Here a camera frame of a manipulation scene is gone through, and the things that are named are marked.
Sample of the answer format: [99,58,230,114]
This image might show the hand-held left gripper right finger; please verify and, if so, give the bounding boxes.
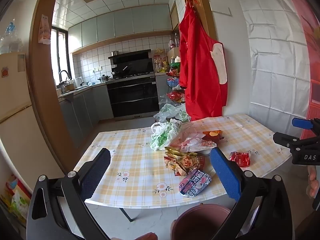
[210,147,293,240]

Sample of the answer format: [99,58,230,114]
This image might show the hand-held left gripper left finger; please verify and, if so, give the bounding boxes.
[26,148,111,240]

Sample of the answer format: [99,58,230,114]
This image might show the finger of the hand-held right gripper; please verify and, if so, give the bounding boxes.
[292,117,320,140]
[273,132,302,148]

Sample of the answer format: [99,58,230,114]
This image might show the red packet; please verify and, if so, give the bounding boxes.
[229,151,251,167]

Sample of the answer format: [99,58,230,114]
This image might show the pink black snack packet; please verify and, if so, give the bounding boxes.
[179,169,212,197]

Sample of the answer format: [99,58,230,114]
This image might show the white floral plastic package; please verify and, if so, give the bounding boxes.
[184,136,217,155]

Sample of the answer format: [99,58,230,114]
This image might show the brown snack wrapper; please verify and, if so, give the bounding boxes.
[202,129,224,143]

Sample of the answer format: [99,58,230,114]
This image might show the red orange wrapper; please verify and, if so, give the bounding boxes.
[164,154,206,177]

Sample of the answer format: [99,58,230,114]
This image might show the gold foil wrapper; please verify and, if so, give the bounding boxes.
[164,146,198,156]

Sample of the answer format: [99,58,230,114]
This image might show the maroon plastic bin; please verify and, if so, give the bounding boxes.
[171,204,233,240]

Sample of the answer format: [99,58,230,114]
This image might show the green white plastic bag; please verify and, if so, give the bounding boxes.
[149,119,182,152]

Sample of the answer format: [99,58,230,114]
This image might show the person's right hand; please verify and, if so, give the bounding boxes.
[309,166,320,198]

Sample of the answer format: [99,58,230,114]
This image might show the yellow checked floral tablecloth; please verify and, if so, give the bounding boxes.
[74,114,293,209]

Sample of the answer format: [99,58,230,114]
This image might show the dark table leg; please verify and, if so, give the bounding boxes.
[119,208,135,222]

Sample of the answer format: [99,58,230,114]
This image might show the grey kitchen base cabinets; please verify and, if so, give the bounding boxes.
[56,81,112,147]

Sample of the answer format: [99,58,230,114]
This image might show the black stove oven unit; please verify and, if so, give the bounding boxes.
[106,74,160,118]

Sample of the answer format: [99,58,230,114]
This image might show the white green plastic bags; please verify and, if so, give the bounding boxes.
[154,102,191,123]

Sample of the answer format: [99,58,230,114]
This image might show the pile of colourful packets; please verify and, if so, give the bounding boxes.
[0,175,32,227]

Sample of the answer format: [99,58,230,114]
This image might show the red snack bag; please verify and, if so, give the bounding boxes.
[167,91,185,103]

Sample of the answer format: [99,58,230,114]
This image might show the beige refrigerator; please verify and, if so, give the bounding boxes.
[0,52,66,180]

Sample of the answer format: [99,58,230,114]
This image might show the steel kitchen faucet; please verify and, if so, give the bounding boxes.
[59,70,72,83]

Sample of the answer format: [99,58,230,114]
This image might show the red hanging garment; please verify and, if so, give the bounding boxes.
[178,4,228,122]

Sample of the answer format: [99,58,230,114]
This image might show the black range hood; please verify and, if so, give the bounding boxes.
[108,49,154,73]

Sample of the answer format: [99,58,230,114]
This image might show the kitchen window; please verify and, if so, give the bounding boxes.
[51,26,73,81]

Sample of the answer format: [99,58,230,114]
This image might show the row of condiment bottles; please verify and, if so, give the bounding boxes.
[153,55,168,73]

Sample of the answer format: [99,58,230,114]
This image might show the cardboard box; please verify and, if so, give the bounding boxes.
[167,48,181,64]

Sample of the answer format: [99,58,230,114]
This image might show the clear plastic bag bundle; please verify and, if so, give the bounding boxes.
[0,19,23,54]

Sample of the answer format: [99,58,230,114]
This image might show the white plastic wall sheet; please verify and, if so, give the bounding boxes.
[235,0,313,135]

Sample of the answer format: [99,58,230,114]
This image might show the wooden door frame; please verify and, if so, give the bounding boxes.
[27,0,218,178]

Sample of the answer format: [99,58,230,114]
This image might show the black wire storage rack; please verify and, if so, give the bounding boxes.
[160,62,187,108]

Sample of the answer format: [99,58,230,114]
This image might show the pale green wall cabinets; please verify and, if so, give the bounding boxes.
[67,4,173,51]

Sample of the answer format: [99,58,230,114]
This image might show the paper packet on door frame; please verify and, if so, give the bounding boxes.
[38,14,52,45]

